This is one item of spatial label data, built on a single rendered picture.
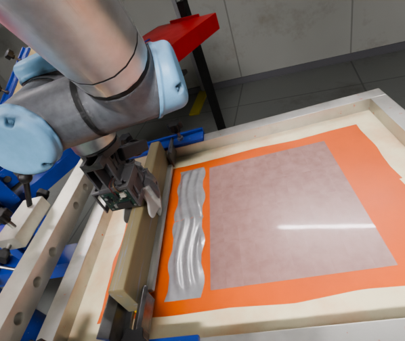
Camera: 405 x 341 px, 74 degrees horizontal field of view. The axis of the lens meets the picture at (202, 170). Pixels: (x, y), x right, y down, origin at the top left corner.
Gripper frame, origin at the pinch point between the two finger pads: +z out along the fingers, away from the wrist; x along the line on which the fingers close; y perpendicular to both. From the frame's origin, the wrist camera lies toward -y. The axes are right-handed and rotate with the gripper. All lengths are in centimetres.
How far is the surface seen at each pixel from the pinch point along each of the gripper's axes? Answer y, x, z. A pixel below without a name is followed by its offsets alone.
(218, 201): -3.6, 14.3, 5.6
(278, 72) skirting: -278, 72, 97
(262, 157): -15.9, 26.5, 5.6
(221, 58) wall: -292, 11, 66
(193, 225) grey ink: 2.6, 8.6, 4.8
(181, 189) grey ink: -10.1, 4.6, 5.1
